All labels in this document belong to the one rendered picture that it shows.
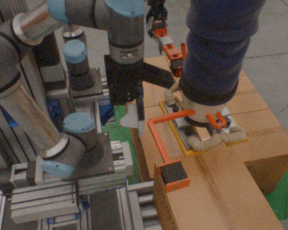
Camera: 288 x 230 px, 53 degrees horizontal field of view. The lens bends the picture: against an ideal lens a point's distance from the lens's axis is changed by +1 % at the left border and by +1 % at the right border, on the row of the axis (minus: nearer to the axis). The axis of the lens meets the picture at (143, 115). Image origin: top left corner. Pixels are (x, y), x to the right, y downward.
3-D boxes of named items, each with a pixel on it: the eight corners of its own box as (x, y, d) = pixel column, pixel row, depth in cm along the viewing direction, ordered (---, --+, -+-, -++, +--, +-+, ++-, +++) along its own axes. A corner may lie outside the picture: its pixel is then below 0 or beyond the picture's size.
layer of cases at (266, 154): (278, 182, 218) (300, 151, 189) (149, 207, 205) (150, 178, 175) (218, 80, 297) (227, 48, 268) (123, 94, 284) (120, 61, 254)
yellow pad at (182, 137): (207, 152, 121) (209, 145, 117) (185, 158, 119) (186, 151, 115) (176, 99, 143) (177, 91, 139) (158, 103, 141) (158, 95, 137)
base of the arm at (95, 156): (69, 171, 122) (65, 157, 115) (69, 142, 132) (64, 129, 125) (105, 165, 124) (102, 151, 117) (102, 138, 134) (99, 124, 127)
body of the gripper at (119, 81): (107, 88, 74) (102, 48, 65) (140, 84, 75) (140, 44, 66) (110, 109, 69) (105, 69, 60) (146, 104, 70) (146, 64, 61)
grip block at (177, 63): (193, 74, 140) (195, 64, 135) (174, 78, 138) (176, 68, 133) (186, 64, 145) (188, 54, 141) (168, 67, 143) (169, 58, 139)
